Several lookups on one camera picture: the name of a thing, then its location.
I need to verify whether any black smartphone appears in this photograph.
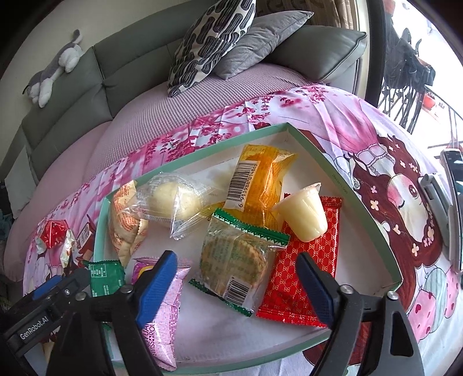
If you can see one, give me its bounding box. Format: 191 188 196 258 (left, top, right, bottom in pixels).
439 148 463 272

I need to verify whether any grey pillow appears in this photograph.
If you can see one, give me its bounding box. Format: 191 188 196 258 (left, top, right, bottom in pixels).
213 11 315 80

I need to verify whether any grey sofa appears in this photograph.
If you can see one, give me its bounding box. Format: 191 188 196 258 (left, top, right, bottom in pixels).
5 61 326 283

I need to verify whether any dark door frame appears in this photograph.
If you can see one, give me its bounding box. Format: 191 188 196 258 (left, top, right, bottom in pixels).
363 0 393 107

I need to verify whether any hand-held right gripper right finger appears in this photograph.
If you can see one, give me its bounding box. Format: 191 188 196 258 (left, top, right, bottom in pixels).
296 252 425 376

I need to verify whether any black folding rack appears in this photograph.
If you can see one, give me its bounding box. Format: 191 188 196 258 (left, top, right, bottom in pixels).
380 14 436 134

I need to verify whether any black and white patterned pillow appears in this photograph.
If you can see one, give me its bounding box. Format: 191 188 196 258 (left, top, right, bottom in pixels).
167 0 257 98

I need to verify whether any clear-wrapped yellow cake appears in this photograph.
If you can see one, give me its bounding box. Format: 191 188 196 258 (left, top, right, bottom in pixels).
139 173 212 241

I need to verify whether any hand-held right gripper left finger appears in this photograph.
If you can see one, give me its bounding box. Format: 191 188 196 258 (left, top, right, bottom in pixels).
47 250 179 376

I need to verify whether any green snack packet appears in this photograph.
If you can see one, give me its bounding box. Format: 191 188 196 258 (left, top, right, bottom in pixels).
82 260 126 299

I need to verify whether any printed cartoon blanket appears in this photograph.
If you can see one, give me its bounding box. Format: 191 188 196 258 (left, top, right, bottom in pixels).
22 83 463 376

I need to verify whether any green-rimmed cardboard box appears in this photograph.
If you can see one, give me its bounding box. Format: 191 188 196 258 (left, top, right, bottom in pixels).
93 122 404 375

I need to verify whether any red patterned snack packet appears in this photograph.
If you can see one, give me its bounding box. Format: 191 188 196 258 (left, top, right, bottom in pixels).
256 196 343 329

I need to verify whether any orange snack packet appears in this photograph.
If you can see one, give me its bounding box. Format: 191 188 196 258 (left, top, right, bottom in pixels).
224 144 298 226

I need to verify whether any yellow jelly cup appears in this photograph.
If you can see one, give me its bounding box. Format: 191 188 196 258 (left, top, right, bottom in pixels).
271 183 329 243

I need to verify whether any clear round biscuit packet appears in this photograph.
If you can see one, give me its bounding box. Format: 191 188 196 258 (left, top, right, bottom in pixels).
188 208 291 318

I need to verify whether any grey and white plush toy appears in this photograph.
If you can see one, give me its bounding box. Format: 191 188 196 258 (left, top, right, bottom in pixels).
22 30 84 108

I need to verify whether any black metal railing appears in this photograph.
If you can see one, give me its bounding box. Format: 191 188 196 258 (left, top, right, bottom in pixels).
420 87 463 149

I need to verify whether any beige patterned curtain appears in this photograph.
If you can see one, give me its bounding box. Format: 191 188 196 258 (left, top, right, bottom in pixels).
311 0 362 33

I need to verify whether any grey-green sofa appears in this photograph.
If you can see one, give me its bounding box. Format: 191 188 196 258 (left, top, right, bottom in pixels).
0 5 368 218

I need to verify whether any small red-brown snack packet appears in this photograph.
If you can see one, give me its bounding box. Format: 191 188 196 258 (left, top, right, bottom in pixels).
74 215 95 254

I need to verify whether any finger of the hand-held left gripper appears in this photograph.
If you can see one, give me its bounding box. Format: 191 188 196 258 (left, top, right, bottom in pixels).
60 268 91 302
32 275 63 300

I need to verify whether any orange-printed bread packet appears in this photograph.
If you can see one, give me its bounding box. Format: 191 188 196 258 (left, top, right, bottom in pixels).
109 181 150 268

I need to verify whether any pink roll cake packet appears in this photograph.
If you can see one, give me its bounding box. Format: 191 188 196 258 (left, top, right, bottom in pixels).
131 257 194 371

